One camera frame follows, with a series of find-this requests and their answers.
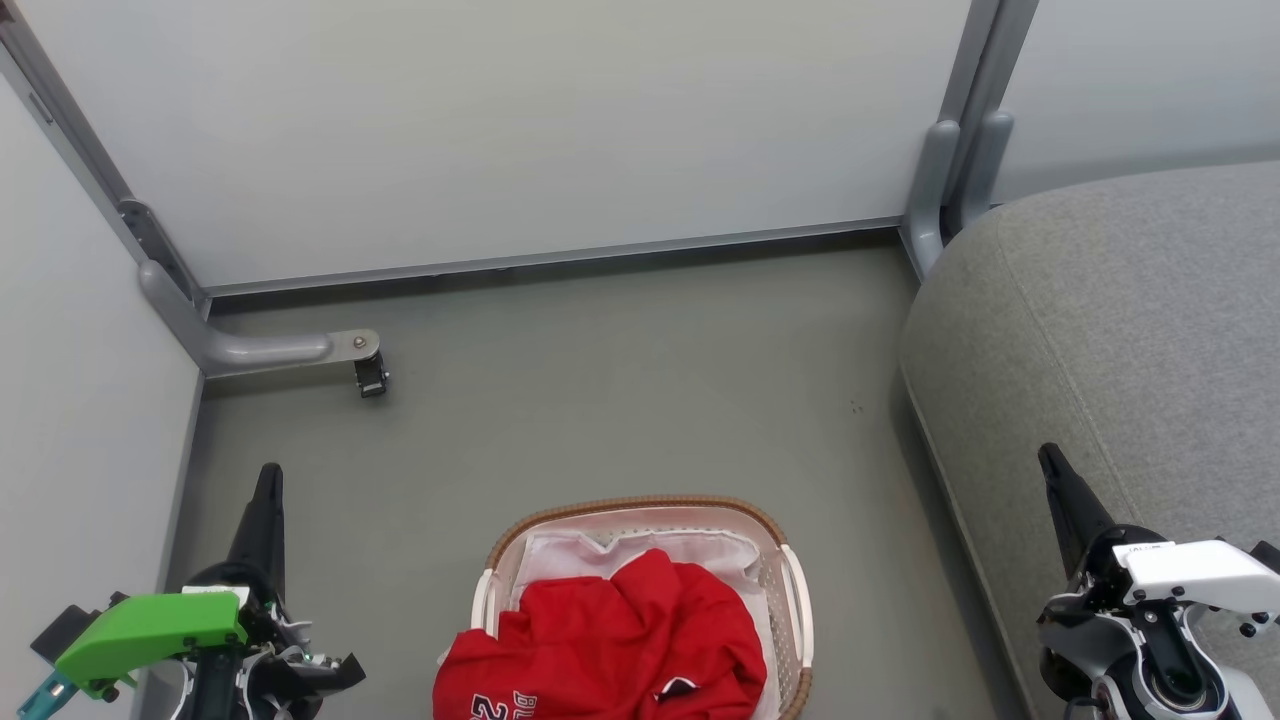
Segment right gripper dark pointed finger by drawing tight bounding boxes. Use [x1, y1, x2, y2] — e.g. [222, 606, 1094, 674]
[1037, 443, 1118, 583]

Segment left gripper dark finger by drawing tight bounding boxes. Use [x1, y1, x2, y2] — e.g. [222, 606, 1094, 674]
[227, 462, 288, 601]

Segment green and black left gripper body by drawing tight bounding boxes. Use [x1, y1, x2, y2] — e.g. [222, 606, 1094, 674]
[30, 563, 293, 698]

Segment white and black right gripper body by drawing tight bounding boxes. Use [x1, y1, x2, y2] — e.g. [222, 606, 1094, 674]
[1085, 523, 1280, 641]

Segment red jersey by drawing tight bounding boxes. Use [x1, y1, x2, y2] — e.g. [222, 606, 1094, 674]
[432, 547, 770, 720]

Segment grey fabric sofa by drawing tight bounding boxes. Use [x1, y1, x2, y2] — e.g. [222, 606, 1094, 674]
[897, 160, 1280, 720]

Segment white laundry basket brown rim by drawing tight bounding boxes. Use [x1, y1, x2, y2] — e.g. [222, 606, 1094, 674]
[470, 494, 816, 720]

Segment grey partition corner posts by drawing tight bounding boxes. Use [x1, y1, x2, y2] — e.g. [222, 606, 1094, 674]
[899, 0, 1041, 283]

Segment teal cable connector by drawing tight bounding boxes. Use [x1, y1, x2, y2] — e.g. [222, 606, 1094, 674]
[17, 670, 77, 720]

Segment grey partition foot bracket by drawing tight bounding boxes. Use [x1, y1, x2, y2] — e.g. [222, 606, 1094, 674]
[138, 258, 383, 380]

